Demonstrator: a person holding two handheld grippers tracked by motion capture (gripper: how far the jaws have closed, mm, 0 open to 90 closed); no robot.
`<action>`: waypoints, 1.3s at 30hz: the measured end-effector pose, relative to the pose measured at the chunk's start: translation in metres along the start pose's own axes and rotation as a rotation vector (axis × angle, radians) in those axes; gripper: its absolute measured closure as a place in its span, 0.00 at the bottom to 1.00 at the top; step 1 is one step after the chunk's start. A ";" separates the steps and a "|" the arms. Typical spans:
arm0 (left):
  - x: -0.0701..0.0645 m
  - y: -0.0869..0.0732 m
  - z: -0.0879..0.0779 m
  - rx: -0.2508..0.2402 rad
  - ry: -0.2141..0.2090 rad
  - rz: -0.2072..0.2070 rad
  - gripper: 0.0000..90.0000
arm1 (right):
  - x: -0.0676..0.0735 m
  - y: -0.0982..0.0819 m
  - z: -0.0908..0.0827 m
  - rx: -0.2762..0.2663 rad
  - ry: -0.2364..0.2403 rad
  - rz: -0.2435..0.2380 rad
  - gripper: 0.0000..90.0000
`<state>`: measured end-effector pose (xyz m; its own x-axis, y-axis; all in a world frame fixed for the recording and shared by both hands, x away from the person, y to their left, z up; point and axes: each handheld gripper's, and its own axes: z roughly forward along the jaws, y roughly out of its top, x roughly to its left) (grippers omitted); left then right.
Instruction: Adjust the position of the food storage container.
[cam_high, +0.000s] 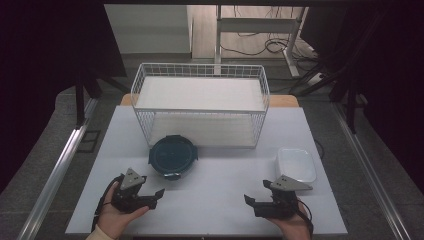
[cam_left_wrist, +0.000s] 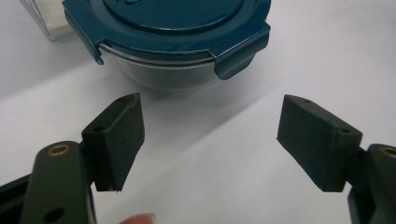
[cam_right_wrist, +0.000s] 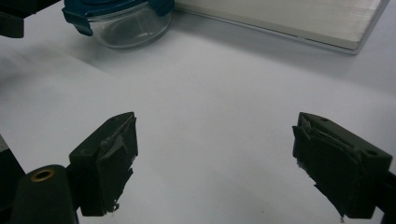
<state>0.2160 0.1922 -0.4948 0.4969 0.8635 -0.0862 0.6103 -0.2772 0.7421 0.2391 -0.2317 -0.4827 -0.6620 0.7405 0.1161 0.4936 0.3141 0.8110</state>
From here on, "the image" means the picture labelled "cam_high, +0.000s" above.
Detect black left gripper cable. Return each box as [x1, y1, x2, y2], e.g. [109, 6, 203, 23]
[90, 173, 123, 233]

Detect black stand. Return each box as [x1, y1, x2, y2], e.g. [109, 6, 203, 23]
[74, 74, 132, 130]
[289, 6, 389, 135]

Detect person's left cream sleeve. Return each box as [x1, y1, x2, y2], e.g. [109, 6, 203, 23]
[85, 224, 115, 240]

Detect white power strip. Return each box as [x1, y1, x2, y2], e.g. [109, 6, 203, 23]
[307, 72, 326, 86]

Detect person's left hand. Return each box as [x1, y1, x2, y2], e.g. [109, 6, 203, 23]
[96, 182, 151, 240]

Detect white cabinet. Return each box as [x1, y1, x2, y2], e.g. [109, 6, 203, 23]
[103, 3, 194, 55]

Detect person's right hand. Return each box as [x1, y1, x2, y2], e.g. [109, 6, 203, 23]
[266, 203, 313, 240]

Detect aluminium rail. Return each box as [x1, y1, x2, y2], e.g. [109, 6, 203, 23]
[331, 99, 413, 240]
[16, 98, 100, 240]

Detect white metal desk frame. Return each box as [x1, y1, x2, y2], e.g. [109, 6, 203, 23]
[214, 4, 309, 78]

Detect round container dark blue lid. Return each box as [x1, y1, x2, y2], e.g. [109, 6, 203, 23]
[148, 134, 199, 182]

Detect white rectangular plastic container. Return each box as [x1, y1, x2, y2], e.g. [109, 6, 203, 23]
[274, 146, 318, 186]

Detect thin black cable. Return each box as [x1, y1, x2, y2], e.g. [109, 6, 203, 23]
[313, 137, 326, 161]

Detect white wire shelf rack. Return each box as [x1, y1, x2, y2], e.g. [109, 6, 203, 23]
[130, 62, 271, 150]

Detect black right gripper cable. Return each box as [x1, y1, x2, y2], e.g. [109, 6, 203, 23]
[294, 197, 315, 238]

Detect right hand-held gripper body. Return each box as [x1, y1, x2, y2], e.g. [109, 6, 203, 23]
[253, 174, 314, 220]

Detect wooden table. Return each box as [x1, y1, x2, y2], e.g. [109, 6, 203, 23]
[119, 93, 300, 108]

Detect black floor cables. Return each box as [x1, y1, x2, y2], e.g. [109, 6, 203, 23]
[219, 4, 322, 64]

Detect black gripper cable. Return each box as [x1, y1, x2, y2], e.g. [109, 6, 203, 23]
[294, 197, 315, 238]
[90, 173, 123, 233]

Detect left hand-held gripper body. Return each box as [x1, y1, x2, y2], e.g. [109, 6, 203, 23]
[110, 167, 158, 214]

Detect black flat floor frame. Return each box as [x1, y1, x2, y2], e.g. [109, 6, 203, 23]
[76, 129, 102, 154]

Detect dark curtain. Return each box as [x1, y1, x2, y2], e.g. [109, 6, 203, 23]
[299, 0, 424, 188]
[0, 0, 128, 195]

